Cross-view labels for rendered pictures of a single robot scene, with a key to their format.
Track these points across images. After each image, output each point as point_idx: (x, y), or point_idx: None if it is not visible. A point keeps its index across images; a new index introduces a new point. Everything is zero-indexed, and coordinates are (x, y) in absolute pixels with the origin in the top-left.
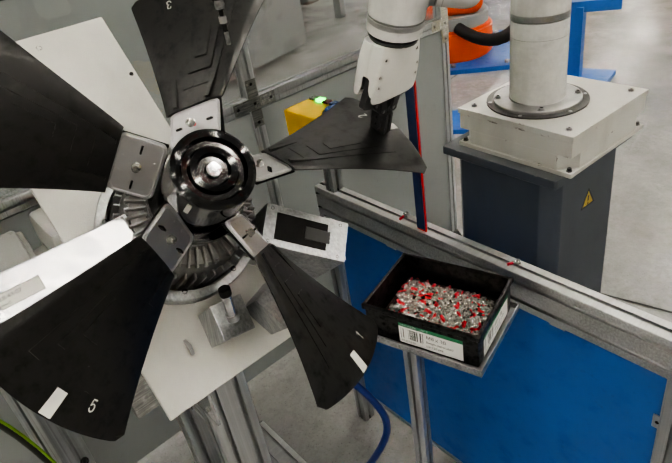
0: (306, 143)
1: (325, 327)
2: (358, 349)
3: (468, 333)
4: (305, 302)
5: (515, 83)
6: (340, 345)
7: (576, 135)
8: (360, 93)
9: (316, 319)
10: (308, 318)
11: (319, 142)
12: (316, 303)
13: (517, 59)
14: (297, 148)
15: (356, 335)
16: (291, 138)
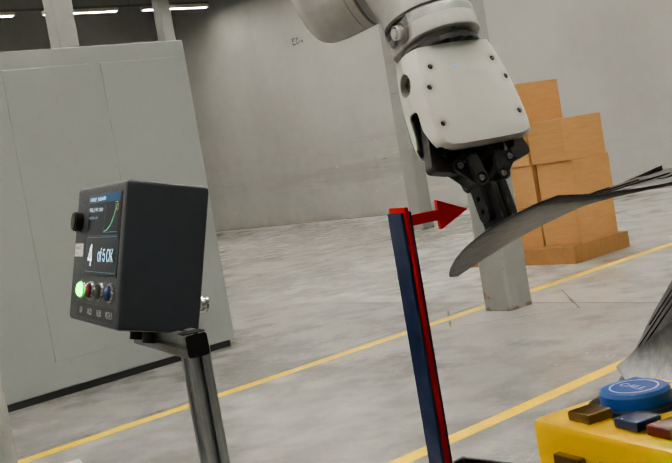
0: (638, 181)
1: (649, 322)
2: (620, 377)
3: (472, 459)
4: (666, 291)
5: (15, 459)
6: (636, 346)
7: (65, 462)
8: (519, 137)
9: (656, 307)
10: (662, 296)
11: (615, 186)
12: (659, 313)
13: (1, 377)
14: (652, 175)
15: (622, 378)
16: (670, 178)
